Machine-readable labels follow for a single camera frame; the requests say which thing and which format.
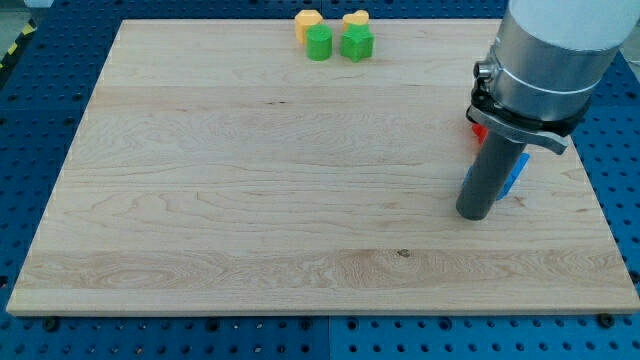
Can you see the green cylinder block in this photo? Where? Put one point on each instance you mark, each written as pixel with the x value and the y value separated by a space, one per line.
pixel 319 40

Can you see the yellow heart block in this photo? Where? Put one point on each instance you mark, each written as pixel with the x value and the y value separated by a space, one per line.
pixel 359 17

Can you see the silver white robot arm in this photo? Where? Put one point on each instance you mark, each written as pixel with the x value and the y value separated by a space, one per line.
pixel 548 56

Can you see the light wooden board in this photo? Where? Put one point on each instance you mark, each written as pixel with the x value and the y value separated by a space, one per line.
pixel 217 171

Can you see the red block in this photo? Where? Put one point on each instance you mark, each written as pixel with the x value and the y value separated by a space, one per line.
pixel 480 132

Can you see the blue cube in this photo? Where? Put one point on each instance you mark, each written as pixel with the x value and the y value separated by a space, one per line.
pixel 514 175

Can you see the yellow hexagon block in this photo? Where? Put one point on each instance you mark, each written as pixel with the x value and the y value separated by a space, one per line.
pixel 303 21

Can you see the green star block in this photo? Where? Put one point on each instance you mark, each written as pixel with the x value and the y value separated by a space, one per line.
pixel 357 42

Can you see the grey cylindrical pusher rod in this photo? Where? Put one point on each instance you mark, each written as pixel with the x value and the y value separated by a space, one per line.
pixel 488 174

